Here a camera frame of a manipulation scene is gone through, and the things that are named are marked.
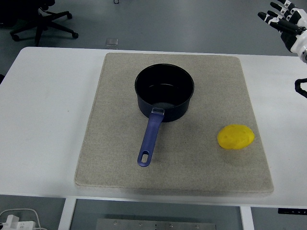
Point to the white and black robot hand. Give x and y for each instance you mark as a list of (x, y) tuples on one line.
[(297, 43)]

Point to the yellow potato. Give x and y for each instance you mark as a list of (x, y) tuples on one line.
[(235, 137)]

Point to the black table control panel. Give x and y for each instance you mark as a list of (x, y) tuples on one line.
[(292, 211)]

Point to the white table leg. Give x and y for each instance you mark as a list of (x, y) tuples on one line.
[(247, 218), (67, 215)]

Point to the grey floor socket plate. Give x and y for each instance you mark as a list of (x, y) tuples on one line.
[(112, 42)]

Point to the beige rectangular mat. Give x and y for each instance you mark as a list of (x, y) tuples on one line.
[(115, 148)]

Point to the grey metal plate with screws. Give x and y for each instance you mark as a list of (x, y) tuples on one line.
[(156, 225)]

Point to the black office chair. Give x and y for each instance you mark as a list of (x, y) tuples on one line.
[(39, 21)]

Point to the white power adapter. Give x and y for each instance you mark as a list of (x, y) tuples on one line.
[(16, 222)]

